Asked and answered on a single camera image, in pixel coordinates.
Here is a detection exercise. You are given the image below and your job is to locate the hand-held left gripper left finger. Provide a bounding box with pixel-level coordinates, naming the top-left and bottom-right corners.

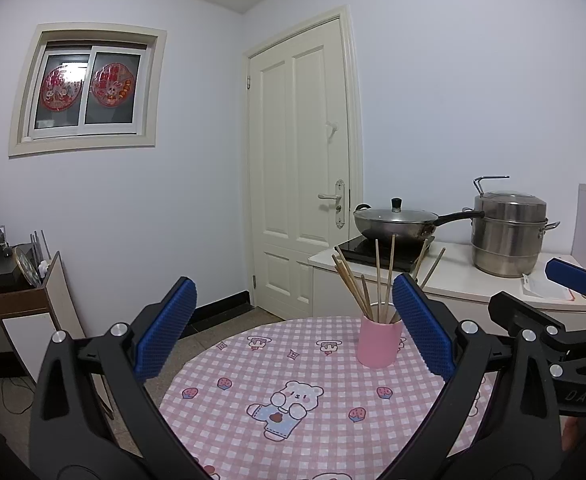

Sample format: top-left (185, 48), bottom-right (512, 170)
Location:
top-left (29, 276), bottom-right (210, 480)

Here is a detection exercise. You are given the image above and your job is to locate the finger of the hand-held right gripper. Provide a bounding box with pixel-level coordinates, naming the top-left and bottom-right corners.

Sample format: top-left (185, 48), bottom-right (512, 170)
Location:
top-left (545, 257), bottom-right (586, 297)
top-left (488, 290), bottom-right (586, 362)

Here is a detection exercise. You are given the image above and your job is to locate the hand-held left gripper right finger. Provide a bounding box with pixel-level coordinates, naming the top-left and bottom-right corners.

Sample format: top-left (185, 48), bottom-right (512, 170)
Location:
top-left (378, 273), bottom-right (562, 480)

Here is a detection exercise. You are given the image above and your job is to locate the pink cup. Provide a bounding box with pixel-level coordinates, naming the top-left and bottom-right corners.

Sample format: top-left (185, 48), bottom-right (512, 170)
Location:
top-left (356, 314), bottom-right (405, 370)

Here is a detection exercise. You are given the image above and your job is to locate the bunch of bamboo chopsticks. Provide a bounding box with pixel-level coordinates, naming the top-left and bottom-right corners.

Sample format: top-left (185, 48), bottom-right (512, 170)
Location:
top-left (331, 232), bottom-right (446, 325)

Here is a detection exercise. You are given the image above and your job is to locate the person's right hand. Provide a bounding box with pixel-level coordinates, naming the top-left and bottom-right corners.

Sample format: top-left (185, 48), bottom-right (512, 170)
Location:
top-left (560, 415), bottom-right (582, 454)

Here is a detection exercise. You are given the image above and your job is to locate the white counter cabinet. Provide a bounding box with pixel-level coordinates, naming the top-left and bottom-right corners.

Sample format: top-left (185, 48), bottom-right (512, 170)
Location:
top-left (308, 241), bottom-right (586, 357)

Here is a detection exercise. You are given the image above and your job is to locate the stainless steel steamer pot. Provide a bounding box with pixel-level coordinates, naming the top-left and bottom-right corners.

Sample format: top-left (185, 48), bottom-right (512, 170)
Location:
top-left (470, 175), bottom-right (562, 279)

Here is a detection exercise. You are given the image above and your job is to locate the black induction cooker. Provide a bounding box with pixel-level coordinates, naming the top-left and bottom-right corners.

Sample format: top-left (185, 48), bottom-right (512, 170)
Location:
top-left (335, 235), bottom-right (436, 274)

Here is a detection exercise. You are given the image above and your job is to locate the pink checked tablecloth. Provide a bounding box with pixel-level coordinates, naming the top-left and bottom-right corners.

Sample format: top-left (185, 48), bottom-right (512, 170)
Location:
top-left (160, 316), bottom-right (497, 480)

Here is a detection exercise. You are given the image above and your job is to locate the glass wok lid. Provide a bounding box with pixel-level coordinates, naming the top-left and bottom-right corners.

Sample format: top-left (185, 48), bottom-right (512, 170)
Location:
top-left (355, 197), bottom-right (439, 224)

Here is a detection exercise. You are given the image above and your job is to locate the white side cabinet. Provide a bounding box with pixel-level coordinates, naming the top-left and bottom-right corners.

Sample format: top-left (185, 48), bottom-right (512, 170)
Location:
top-left (0, 250), bottom-right (86, 377)

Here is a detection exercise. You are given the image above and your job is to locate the round metal clock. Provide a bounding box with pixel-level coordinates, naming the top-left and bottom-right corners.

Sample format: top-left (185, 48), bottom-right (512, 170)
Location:
top-left (13, 245), bottom-right (42, 289)

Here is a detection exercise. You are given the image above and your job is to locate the cream panelled door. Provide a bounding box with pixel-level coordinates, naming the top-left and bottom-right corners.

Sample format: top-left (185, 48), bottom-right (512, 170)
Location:
top-left (242, 5), bottom-right (364, 322)

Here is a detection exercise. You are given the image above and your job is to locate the red round window decoration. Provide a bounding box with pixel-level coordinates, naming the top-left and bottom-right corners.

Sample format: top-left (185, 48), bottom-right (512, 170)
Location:
top-left (90, 62), bottom-right (134, 108)
top-left (40, 63), bottom-right (84, 111)

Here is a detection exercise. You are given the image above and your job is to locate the cream framed window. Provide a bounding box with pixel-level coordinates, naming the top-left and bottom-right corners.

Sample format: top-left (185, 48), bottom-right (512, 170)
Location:
top-left (9, 22), bottom-right (168, 158)

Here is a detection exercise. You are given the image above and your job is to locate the steel wok with black handle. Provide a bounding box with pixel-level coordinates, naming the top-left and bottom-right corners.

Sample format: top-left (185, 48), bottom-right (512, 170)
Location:
top-left (353, 203), bottom-right (486, 244)

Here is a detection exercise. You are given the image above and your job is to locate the metal door handle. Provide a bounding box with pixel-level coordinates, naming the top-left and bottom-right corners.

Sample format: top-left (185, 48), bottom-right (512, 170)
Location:
top-left (318, 178), bottom-right (349, 229)

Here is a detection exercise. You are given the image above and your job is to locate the black floor cable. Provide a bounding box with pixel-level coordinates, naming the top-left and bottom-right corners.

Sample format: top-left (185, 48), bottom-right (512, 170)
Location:
top-left (0, 375), bottom-right (37, 417)

